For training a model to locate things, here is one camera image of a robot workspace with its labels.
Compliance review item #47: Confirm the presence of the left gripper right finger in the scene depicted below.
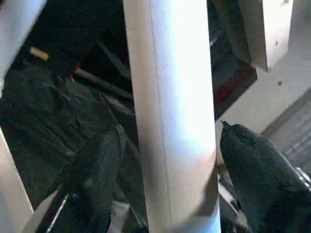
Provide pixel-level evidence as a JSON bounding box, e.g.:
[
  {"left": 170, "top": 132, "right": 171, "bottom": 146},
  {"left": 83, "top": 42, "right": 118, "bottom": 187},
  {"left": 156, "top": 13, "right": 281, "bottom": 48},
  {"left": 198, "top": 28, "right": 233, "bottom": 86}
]
[{"left": 220, "top": 120, "right": 311, "bottom": 233}]

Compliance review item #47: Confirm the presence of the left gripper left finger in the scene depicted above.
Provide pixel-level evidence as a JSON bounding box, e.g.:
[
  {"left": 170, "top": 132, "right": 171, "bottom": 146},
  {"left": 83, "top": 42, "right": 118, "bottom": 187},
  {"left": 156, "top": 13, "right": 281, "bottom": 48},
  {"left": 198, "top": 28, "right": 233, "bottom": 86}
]
[{"left": 46, "top": 125, "right": 127, "bottom": 233}]

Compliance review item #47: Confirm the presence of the small yellow tag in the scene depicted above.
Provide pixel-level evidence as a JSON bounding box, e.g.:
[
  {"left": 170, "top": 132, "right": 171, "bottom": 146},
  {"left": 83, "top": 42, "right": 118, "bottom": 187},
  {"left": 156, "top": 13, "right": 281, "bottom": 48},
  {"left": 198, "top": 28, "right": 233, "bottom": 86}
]
[{"left": 29, "top": 47, "right": 50, "bottom": 61}]

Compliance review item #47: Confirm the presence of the black table mat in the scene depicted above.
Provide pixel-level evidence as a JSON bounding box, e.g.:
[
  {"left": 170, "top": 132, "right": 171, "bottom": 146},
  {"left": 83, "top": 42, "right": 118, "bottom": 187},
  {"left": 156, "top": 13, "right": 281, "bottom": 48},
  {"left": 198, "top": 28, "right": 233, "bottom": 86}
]
[{"left": 0, "top": 55, "right": 146, "bottom": 233}]

